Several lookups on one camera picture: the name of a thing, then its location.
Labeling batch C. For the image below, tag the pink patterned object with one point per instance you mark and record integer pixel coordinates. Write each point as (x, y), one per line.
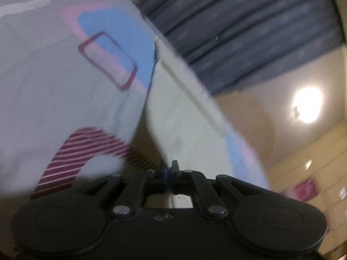
(302, 189)

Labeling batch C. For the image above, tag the glowing ceiling lamp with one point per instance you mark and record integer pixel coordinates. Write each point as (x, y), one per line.
(307, 105)

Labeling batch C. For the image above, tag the patterned bed sheet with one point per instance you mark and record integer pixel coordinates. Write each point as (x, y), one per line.
(54, 86)

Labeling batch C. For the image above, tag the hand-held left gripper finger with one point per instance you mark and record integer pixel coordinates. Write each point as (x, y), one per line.
(170, 180)
(164, 179)

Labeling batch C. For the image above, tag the wide blue curtain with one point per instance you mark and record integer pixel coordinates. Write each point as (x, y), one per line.
(244, 32)

